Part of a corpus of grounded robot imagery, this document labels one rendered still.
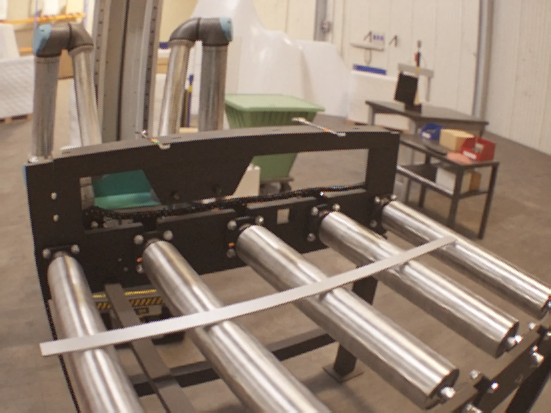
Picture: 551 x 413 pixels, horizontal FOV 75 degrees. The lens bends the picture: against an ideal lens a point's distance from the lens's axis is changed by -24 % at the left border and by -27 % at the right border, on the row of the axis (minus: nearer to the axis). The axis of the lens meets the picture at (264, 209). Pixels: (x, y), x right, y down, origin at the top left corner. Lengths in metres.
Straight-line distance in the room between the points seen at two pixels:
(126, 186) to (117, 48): 0.68
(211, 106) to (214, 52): 0.24
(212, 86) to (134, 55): 0.47
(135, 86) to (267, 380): 1.63
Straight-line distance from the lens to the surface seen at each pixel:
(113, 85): 2.13
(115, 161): 1.20
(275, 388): 0.79
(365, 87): 7.99
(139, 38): 2.13
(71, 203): 1.23
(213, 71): 1.86
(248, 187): 3.34
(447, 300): 1.18
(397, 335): 0.96
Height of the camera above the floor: 1.46
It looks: 22 degrees down
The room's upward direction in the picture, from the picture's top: 4 degrees clockwise
